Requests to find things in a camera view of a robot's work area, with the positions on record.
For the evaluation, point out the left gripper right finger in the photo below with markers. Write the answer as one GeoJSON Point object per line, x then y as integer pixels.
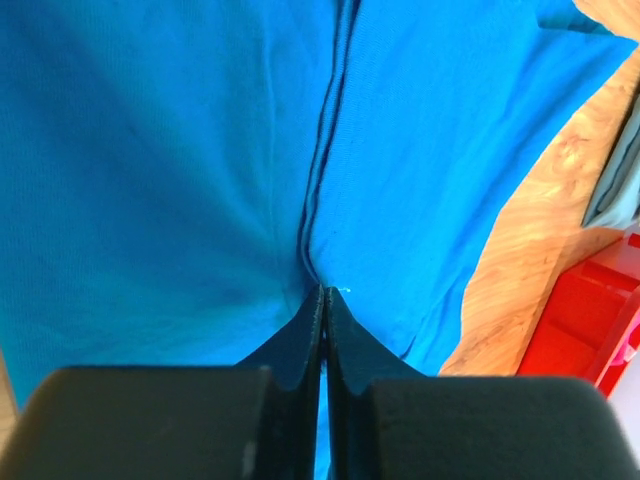
{"type": "Point", "coordinates": [355, 361]}

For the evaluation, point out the red plastic bin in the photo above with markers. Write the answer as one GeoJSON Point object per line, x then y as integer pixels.
{"type": "Point", "coordinates": [589, 328]}

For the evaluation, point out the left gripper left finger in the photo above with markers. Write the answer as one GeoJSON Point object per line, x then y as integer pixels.
{"type": "Point", "coordinates": [287, 422]}

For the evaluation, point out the blue t-shirt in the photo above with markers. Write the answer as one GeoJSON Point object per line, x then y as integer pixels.
{"type": "Point", "coordinates": [177, 176]}

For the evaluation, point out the grey-blue folded t-shirt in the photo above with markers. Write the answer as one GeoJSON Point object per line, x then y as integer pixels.
{"type": "Point", "coordinates": [614, 202]}

